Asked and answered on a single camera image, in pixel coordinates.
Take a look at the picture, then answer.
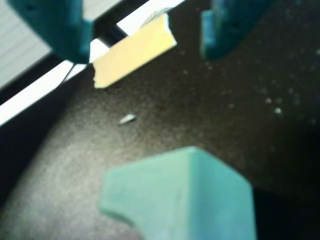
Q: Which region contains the black table mat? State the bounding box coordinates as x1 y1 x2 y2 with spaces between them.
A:
0 0 320 240

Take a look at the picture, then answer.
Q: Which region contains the small white scrap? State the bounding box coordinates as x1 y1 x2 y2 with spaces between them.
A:
119 113 136 126

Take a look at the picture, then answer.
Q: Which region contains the light green U-shaped block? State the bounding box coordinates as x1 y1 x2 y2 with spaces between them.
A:
98 146 258 240

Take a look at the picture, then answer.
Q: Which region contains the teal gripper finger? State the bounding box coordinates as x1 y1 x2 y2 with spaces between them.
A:
7 0 93 63
201 0 271 61

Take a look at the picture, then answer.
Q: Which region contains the beige masking tape piece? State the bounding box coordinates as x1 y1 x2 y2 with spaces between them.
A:
92 12 178 90

